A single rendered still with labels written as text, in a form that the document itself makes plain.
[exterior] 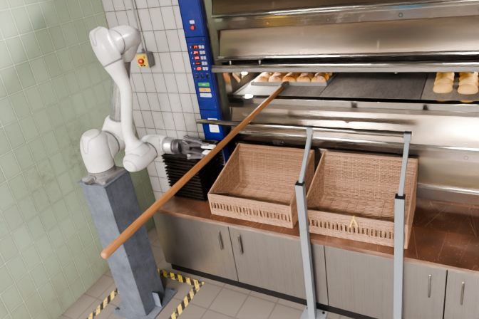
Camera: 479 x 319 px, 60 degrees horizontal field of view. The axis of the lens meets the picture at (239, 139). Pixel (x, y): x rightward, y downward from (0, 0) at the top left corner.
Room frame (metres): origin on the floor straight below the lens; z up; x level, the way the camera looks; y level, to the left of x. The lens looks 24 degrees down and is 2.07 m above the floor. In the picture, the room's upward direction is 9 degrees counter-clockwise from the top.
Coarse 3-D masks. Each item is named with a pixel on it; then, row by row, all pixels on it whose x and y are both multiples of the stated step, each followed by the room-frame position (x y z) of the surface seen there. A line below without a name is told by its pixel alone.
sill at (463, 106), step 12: (240, 96) 2.65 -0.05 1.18; (252, 96) 2.61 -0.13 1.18; (264, 96) 2.57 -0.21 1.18; (288, 96) 2.50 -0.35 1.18; (300, 96) 2.46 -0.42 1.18; (384, 108) 2.15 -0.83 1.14; (396, 108) 2.12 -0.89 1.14; (408, 108) 2.09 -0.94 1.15; (420, 108) 2.06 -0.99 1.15; (432, 108) 2.03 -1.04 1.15; (444, 108) 2.00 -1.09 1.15; (456, 108) 1.97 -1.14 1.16; (468, 108) 1.94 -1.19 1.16
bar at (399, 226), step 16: (272, 128) 2.10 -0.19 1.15; (288, 128) 2.05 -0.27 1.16; (304, 128) 2.00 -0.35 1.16; (320, 128) 1.96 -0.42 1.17; (336, 128) 1.92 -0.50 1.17; (352, 128) 1.89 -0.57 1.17; (304, 160) 1.89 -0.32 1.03; (304, 176) 1.85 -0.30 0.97; (304, 192) 1.81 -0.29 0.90; (400, 192) 1.58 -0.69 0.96; (304, 208) 1.79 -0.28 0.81; (400, 208) 1.55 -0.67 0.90; (304, 224) 1.79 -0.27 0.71; (400, 224) 1.55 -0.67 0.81; (304, 240) 1.79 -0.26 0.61; (400, 240) 1.55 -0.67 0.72; (304, 256) 1.80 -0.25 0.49; (400, 256) 1.55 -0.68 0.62; (304, 272) 1.80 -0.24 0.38; (400, 272) 1.54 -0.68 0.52; (400, 288) 1.54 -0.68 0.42; (400, 304) 1.54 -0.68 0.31
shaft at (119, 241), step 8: (280, 88) 2.59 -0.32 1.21; (272, 96) 2.46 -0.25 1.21; (264, 104) 2.35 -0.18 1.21; (256, 112) 2.24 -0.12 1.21; (248, 120) 2.14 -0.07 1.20; (240, 128) 2.06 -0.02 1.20; (232, 136) 1.97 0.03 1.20; (224, 144) 1.89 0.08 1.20; (216, 152) 1.82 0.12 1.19; (200, 160) 1.73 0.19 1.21; (208, 160) 1.75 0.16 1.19; (192, 168) 1.67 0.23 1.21; (200, 168) 1.69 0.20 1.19; (184, 176) 1.61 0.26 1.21; (192, 176) 1.63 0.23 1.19; (176, 184) 1.54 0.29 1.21; (168, 192) 1.49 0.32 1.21; (160, 200) 1.44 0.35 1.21; (152, 208) 1.39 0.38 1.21; (144, 216) 1.34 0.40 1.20; (136, 224) 1.30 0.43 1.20; (128, 232) 1.26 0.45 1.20; (120, 240) 1.22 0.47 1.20; (112, 248) 1.18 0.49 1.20; (104, 256) 1.16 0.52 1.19
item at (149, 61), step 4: (140, 52) 2.97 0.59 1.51; (148, 52) 2.93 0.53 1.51; (152, 52) 2.95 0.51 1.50; (136, 56) 2.94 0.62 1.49; (140, 56) 2.92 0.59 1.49; (148, 56) 2.91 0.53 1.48; (152, 56) 2.94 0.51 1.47; (144, 60) 2.91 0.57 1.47; (148, 60) 2.90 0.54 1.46; (152, 60) 2.93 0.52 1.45; (144, 64) 2.91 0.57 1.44; (148, 64) 2.90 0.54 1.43; (152, 64) 2.93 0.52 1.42
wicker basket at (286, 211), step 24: (240, 144) 2.61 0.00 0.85; (240, 168) 2.57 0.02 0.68; (288, 168) 2.40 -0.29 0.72; (312, 168) 2.30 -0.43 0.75; (216, 192) 2.29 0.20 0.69; (240, 192) 2.40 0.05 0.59; (264, 192) 2.36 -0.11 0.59; (288, 192) 2.31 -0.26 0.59; (240, 216) 2.11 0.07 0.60; (264, 216) 2.03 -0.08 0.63; (288, 216) 1.96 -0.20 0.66
